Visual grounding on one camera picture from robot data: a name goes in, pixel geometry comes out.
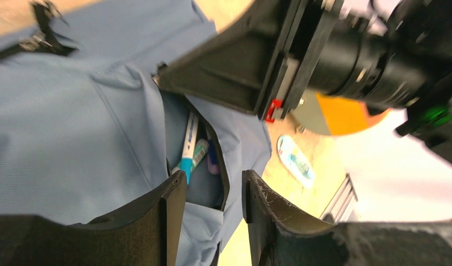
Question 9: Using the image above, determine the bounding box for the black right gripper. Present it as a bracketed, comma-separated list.
[156, 1, 343, 121]

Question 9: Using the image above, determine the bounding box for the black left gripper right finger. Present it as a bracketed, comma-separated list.
[242, 170, 452, 265]

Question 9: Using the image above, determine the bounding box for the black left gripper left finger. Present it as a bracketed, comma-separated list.
[0, 171, 187, 265]

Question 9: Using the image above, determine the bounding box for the light blue white marker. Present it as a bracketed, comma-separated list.
[179, 112, 199, 184]

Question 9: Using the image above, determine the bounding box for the small glue bottle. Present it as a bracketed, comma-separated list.
[190, 139, 209, 173]

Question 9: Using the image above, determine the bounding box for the blue student backpack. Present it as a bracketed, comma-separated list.
[0, 0, 273, 266]

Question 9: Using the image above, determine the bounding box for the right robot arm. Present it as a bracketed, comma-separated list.
[153, 1, 452, 164]

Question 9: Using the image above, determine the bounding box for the blister pack with scissors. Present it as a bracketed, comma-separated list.
[276, 135, 316, 189]

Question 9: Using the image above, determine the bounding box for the cream cylinder with orange face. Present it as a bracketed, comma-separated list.
[290, 90, 452, 223]

